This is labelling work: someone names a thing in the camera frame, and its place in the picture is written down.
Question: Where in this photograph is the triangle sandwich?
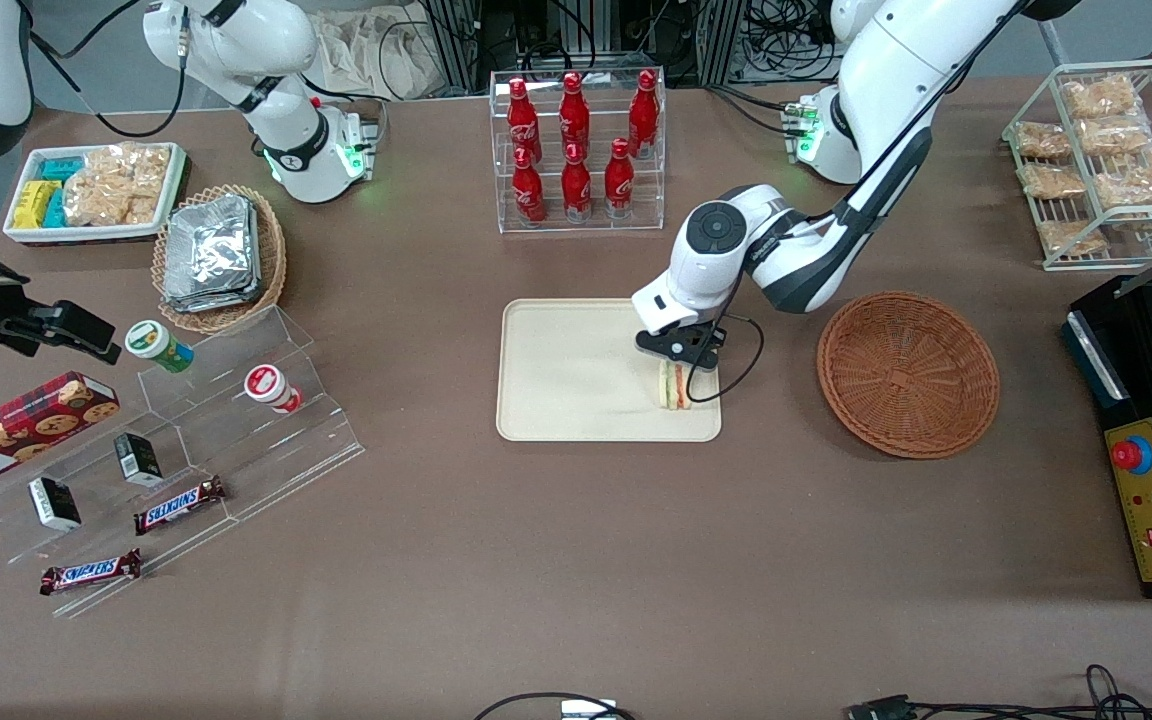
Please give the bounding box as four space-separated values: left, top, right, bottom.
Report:
657 362 695 412

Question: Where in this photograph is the cream plastic tray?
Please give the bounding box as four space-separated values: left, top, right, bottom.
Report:
496 298 722 442

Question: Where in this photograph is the oval tan wicker basket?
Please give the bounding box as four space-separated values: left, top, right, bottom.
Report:
152 184 288 335

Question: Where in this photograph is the round brown wicker basket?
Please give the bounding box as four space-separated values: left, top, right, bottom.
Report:
817 291 1000 460

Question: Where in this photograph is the green lid snack cup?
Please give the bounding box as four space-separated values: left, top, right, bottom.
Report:
125 320 195 374

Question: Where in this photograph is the white rectangular snack bin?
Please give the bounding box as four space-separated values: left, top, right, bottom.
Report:
3 142 188 245

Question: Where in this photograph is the yellow snack packet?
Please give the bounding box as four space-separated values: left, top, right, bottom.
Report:
13 180 53 230

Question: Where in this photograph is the red tartan cookie box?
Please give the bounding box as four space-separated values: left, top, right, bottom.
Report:
0 371 121 494

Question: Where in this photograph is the clear bag of rice snacks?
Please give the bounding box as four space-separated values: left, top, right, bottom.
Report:
63 178 163 227
86 143 173 193

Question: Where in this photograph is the red cola bottle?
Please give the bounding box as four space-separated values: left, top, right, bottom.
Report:
559 72 591 161
513 147 546 227
628 70 660 159
507 77 543 166
604 138 635 220
562 142 593 224

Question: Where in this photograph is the small black box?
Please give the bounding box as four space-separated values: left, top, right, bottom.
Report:
113 432 165 488
28 476 83 532

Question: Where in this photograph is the silver foil wrapped pack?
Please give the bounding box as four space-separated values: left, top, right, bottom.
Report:
163 194 264 314

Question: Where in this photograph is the clear acrylic bottle rack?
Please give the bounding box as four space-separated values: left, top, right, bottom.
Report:
489 68 666 234

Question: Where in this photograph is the red lid snack cup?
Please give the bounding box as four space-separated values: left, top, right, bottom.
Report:
243 365 303 415

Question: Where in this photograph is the brown Snickers bar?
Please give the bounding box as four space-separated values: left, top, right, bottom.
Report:
39 548 143 597
133 475 228 536

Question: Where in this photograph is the clear acrylic step display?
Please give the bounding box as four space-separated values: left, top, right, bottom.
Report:
0 305 367 619

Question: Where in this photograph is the beige crumpled bag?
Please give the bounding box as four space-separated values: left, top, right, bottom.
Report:
311 8 449 101

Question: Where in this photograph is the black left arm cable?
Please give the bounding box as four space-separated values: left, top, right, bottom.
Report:
688 0 1032 404

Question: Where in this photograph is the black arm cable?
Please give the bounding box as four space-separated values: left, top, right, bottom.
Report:
688 0 1032 404
29 0 187 139

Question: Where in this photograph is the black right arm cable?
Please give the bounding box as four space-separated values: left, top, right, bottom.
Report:
29 0 187 139

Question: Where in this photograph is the aluminium frame post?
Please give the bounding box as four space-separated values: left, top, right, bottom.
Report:
700 0 748 87
422 0 483 93

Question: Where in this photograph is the black cable bundle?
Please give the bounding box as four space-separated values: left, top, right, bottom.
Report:
744 0 843 83

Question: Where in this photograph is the black looped cable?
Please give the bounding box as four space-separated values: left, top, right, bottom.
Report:
474 691 637 720

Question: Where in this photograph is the black cable with connector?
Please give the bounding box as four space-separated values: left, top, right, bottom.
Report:
846 664 1152 720

